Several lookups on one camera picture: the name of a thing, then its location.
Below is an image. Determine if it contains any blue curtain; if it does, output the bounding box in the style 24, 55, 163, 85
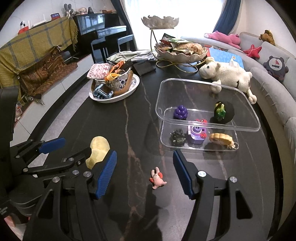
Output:
110, 0, 134, 37
216, 0, 242, 35

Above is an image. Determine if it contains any white oval plate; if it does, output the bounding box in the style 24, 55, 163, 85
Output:
89, 74, 141, 103

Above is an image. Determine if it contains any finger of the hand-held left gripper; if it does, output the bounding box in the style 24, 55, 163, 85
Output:
22, 148, 93, 176
10, 137, 66, 163

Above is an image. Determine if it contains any black green round toy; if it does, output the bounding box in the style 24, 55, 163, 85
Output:
210, 101, 236, 123

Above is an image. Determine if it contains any pink plush bear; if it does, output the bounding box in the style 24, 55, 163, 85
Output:
204, 31, 241, 49

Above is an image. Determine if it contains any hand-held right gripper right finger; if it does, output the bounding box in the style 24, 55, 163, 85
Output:
173, 149, 257, 241

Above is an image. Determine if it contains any purple grape toy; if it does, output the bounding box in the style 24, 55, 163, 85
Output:
173, 105, 188, 120

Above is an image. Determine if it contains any blue black toy car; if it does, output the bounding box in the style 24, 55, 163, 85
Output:
92, 84, 114, 99

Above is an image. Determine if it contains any brown patterned cloth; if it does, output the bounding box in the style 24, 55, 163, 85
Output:
17, 46, 78, 106

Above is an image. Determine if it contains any red star plush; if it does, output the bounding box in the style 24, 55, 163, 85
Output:
243, 44, 263, 58

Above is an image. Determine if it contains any white plush sheep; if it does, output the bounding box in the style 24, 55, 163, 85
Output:
199, 57, 258, 104

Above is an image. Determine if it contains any navy sailboat pillow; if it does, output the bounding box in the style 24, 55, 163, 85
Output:
263, 56, 290, 82

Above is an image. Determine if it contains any yellow chick toy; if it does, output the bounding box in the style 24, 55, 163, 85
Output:
85, 136, 111, 169

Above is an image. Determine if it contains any clear plastic container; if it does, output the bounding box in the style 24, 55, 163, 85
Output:
155, 78, 261, 153

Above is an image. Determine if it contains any black piano bench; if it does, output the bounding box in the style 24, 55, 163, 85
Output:
91, 35, 136, 64

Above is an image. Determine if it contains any white low cabinet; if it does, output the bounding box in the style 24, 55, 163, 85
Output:
9, 54, 95, 146

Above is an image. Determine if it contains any pile of snack packets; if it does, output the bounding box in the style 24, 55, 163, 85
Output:
159, 34, 205, 56

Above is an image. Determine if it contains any grey foil bag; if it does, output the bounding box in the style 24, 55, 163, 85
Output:
107, 50, 153, 64

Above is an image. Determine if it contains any black block toy vehicle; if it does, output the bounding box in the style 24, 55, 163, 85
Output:
170, 129, 186, 145

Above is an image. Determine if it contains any flat black box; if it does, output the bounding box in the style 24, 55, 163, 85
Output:
134, 61, 156, 75

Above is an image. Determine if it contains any black piano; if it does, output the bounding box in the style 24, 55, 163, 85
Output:
73, 13, 134, 63

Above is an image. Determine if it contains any yellow plaid blanket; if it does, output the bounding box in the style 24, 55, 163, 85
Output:
0, 17, 79, 80

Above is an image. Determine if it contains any grey plush bunny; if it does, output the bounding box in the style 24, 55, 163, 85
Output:
63, 3, 74, 17

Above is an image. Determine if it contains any grey curved sofa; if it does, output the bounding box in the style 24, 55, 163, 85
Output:
180, 32, 296, 144

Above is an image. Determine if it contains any patterned cloth pouch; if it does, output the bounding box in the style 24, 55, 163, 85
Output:
87, 63, 110, 80

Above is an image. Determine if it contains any white router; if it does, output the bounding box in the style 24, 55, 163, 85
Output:
29, 20, 52, 28

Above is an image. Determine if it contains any yellow round keychain toy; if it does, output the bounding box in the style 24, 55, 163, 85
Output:
209, 133, 238, 149

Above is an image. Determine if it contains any floral ceramic bowl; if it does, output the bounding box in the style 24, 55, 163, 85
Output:
105, 67, 133, 95

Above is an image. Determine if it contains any small pink figurine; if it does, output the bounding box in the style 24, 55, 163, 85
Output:
149, 167, 167, 190

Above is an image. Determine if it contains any orange plastic toy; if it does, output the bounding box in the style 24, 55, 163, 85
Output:
105, 61, 126, 81

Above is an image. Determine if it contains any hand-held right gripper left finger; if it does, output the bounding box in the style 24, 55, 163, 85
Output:
23, 150, 117, 241

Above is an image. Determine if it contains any black marble desktop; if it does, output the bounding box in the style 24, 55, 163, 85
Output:
14, 49, 282, 241

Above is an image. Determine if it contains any brown plush bear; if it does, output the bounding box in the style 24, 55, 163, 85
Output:
259, 30, 276, 46

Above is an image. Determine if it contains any purple toy camera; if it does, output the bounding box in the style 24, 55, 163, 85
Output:
187, 119, 208, 144

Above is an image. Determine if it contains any silver two-tier leaf stand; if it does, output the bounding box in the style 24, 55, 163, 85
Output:
141, 15, 208, 73

